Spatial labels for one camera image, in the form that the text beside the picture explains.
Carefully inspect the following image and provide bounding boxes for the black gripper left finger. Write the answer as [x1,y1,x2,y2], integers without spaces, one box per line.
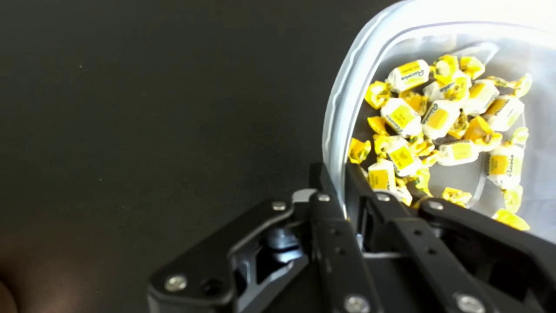
[146,164,386,313]

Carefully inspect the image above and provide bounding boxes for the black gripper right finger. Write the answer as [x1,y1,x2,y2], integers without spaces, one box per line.
[344,164,556,313]

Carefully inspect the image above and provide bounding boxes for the yellow candies pile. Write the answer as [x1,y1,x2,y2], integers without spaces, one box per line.
[346,52,534,233]

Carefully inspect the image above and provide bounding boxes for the clear plastic food container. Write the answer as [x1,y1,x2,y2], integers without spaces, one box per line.
[320,0,556,245]

